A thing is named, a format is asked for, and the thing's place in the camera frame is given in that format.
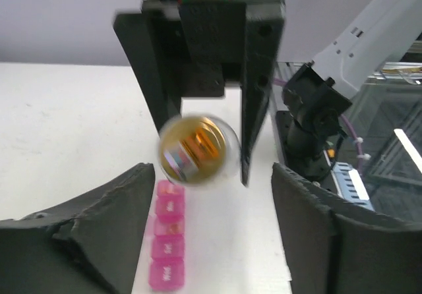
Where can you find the grey slotted cable duct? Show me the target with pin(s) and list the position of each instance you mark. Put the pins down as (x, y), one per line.
(350, 186)

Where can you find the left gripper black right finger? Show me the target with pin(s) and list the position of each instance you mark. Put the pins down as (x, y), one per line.
(334, 246)

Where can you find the pink pill organizer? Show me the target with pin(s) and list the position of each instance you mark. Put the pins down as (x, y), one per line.
(167, 267)

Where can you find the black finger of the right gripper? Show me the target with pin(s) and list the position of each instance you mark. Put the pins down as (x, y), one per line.
(264, 26)
(145, 55)

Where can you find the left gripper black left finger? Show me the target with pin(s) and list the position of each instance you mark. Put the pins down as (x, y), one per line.
(88, 244)

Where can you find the clear pill bottle orange cap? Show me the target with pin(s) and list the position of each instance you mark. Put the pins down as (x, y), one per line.
(197, 149)

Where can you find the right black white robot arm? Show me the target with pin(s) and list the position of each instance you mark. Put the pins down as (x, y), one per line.
(323, 88)

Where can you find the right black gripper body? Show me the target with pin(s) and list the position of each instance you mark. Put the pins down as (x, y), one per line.
(198, 44)

